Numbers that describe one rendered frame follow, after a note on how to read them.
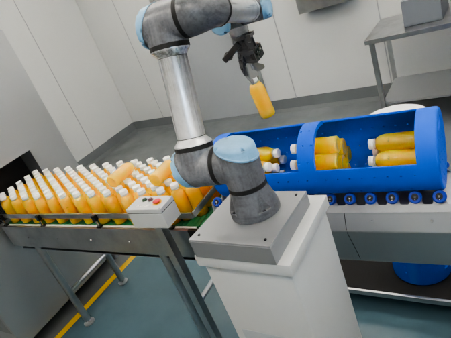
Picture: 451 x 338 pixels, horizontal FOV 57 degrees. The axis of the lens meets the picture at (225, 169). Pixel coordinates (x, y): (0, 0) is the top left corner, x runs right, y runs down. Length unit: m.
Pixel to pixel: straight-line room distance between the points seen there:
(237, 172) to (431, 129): 0.65
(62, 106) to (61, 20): 1.25
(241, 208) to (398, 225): 0.66
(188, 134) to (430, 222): 0.90
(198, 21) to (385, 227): 0.99
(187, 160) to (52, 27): 5.53
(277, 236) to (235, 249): 0.12
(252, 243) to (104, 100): 5.89
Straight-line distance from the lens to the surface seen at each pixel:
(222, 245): 1.17
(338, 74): 5.12
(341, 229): 1.68
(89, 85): 6.73
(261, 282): 1.23
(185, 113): 1.19
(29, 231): 2.88
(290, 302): 1.24
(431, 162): 1.45
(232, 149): 1.12
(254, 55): 1.67
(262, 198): 1.18
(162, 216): 1.75
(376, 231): 1.65
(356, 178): 1.52
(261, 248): 1.10
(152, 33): 1.20
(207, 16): 1.16
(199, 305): 2.13
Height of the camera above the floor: 1.86
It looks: 25 degrees down
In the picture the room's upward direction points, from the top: 21 degrees counter-clockwise
